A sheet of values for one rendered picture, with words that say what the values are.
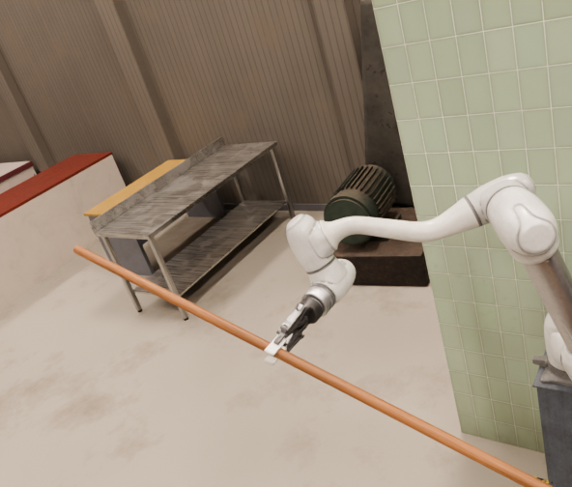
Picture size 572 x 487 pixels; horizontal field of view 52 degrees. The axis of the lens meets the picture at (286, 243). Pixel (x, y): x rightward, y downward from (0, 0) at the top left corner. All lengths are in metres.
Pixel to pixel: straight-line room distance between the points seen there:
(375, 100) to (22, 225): 4.24
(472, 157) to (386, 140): 2.60
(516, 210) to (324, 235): 0.53
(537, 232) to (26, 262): 6.32
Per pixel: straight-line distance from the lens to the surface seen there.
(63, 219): 7.51
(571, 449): 2.47
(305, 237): 1.74
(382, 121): 4.97
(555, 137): 2.36
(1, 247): 7.15
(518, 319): 2.84
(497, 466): 1.52
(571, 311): 1.84
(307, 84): 5.78
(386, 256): 4.60
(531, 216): 1.60
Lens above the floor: 2.55
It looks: 26 degrees down
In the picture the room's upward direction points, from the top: 18 degrees counter-clockwise
